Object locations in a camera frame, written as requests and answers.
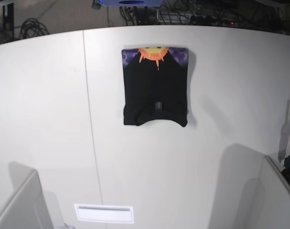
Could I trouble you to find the grey strap at right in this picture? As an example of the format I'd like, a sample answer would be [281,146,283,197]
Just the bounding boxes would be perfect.
[278,99,290,163]

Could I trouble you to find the right grey partition panel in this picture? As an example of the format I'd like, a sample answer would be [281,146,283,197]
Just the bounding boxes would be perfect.
[245,156,290,229]

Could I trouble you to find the grey partition panel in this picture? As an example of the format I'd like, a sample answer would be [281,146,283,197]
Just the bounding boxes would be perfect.
[0,162,65,229]
[245,156,290,229]

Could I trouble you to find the left grey partition panel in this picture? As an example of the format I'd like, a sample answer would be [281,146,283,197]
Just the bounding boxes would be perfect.
[0,162,65,229]

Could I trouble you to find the black power strip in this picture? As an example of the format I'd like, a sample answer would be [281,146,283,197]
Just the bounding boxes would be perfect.
[189,15,235,26]

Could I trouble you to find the coiled black floor cables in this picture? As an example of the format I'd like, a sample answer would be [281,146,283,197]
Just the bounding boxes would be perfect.
[19,18,49,39]

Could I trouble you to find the black T-shirt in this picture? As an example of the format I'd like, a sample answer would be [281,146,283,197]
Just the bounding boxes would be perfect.
[121,46,189,127]

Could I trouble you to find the blue box on stand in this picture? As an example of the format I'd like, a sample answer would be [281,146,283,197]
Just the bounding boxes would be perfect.
[98,0,164,7]

